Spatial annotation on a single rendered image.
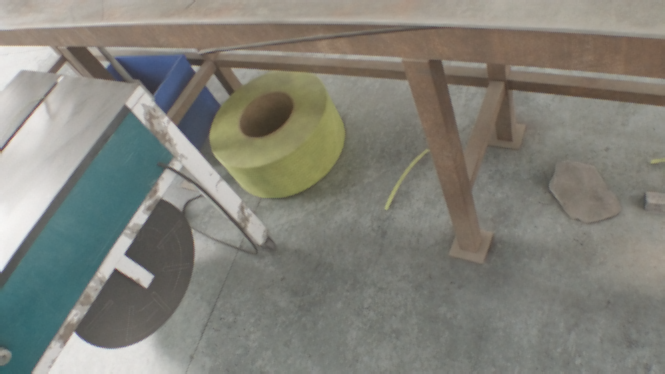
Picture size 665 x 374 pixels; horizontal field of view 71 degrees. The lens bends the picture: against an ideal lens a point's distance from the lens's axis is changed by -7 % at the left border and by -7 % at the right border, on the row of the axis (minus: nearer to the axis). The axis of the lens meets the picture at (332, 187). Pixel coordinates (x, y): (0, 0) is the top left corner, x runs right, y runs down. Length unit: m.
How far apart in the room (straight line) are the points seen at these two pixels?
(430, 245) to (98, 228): 0.87
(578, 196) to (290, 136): 0.87
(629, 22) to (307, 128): 1.08
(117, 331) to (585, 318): 1.24
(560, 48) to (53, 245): 0.96
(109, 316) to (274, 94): 0.90
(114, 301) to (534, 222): 1.18
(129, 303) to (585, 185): 1.32
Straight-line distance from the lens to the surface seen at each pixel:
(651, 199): 1.49
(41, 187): 1.12
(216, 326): 1.61
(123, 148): 1.13
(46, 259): 1.10
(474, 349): 1.33
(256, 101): 1.80
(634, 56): 0.76
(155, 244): 1.51
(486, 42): 0.79
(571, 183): 1.48
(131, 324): 1.56
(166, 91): 1.93
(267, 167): 1.58
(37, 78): 1.50
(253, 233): 1.49
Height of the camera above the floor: 1.27
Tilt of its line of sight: 50 degrees down
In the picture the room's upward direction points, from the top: 32 degrees counter-clockwise
